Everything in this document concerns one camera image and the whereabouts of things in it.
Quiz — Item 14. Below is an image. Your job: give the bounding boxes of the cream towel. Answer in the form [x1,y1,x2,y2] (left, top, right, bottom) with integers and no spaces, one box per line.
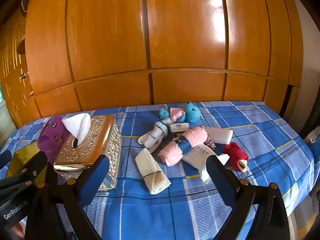
[135,148,172,195]

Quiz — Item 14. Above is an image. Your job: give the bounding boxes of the wooden wardrobe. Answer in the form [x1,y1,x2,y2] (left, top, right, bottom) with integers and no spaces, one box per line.
[0,0,304,130]

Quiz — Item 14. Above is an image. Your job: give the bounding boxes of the purple carton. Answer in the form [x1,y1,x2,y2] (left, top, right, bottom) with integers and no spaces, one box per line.
[37,116,69,163]

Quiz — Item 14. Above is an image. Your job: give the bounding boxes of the white paper packet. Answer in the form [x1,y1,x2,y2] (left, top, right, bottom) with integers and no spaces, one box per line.
[181,144,230,184]

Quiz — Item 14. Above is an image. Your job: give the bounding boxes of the white tissue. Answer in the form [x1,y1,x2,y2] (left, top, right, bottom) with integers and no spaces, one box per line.
[62,113,92,147]

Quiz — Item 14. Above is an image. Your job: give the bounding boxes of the blue plaid bed sheet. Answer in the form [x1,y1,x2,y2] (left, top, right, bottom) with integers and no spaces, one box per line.
[0,101,317,240]

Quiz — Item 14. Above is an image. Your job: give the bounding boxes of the ornate silver tissue box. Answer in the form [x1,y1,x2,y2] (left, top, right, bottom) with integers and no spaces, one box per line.
[53,114,123,192]

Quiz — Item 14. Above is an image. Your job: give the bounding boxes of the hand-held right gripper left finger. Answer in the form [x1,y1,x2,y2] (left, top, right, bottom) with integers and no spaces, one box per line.
[24,154,110,240]

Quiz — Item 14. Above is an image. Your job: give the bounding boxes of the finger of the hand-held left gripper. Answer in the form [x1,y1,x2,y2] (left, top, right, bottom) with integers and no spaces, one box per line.
[0,151,12,170]
[9,152,48,181]

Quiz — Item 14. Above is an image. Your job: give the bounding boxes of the pink towel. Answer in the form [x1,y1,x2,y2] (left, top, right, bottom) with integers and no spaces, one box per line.
[158,127,208,167]

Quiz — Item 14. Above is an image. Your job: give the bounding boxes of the wooden door with gold lines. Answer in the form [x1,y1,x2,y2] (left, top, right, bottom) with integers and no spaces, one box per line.
[0,7,35,128]

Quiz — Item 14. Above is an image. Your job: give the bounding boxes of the white socks with blue band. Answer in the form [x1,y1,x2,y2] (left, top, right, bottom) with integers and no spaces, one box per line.
[138,121,173,153]

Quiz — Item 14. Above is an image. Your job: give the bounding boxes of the white foam pad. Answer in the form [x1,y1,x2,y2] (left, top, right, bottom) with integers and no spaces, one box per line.
[206,127,233,145]

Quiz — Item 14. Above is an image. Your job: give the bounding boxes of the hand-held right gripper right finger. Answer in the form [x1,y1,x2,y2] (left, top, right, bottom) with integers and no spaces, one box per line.
[205,155,292,240]

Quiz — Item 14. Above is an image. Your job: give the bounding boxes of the red sock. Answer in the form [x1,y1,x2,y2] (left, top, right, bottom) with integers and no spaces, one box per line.
[222,142,249,173]

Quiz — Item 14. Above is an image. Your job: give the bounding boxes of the blue plush toy pink dress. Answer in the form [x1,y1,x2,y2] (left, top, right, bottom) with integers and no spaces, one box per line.
[159,102,203,128]

